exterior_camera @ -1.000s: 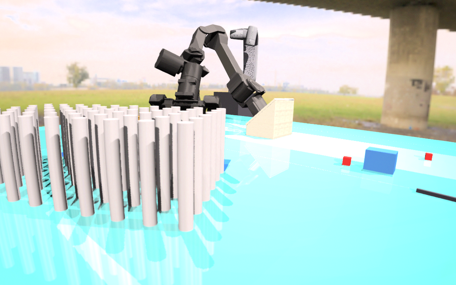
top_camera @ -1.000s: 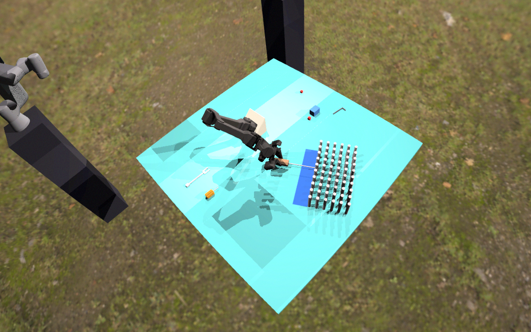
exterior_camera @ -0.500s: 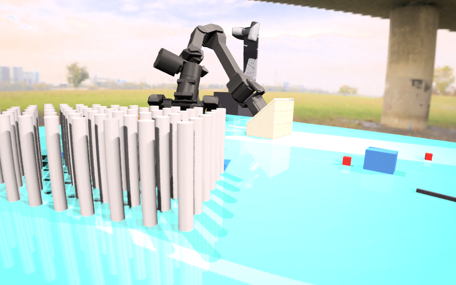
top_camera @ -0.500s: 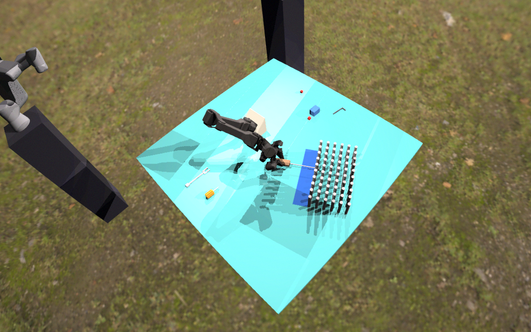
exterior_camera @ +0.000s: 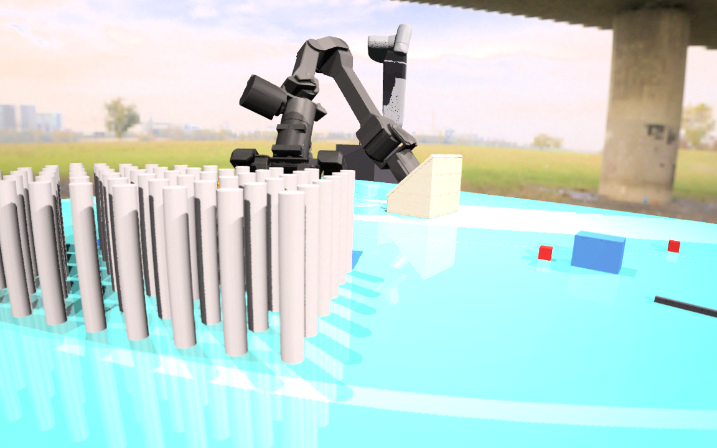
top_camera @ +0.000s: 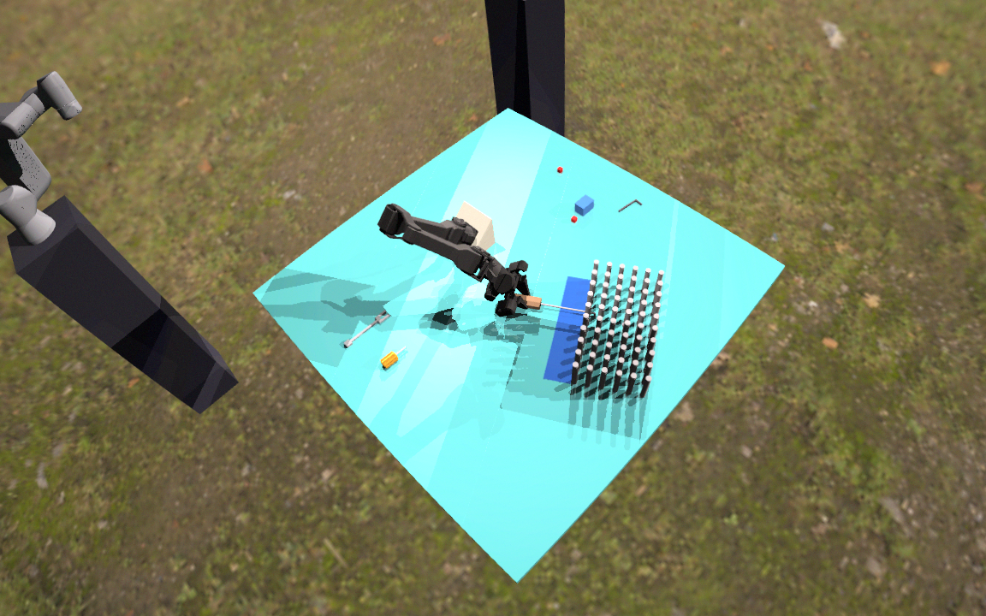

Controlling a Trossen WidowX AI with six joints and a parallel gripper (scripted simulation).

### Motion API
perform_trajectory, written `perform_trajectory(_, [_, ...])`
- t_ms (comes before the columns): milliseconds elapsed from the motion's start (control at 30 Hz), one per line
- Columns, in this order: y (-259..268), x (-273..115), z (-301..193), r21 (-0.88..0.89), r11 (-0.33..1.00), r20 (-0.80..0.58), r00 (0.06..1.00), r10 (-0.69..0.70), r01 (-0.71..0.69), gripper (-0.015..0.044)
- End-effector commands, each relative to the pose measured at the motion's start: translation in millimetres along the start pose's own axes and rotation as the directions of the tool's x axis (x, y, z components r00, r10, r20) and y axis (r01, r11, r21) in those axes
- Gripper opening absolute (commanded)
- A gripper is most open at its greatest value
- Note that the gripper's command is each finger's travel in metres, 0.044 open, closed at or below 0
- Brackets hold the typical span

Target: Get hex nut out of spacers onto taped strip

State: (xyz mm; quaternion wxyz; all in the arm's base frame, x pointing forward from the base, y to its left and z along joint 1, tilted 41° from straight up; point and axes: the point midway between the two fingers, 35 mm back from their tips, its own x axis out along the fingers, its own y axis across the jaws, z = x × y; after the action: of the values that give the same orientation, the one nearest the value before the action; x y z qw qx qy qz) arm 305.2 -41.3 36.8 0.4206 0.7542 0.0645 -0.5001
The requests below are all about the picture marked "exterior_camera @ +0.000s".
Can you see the blue rectangular block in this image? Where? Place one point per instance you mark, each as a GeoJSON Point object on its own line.
{"type": "Point", "coordinates": [598, 252]}

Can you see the blue flat strip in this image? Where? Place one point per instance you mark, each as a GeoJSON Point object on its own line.
{"type": "Point", "coordinates": [355, 257]}

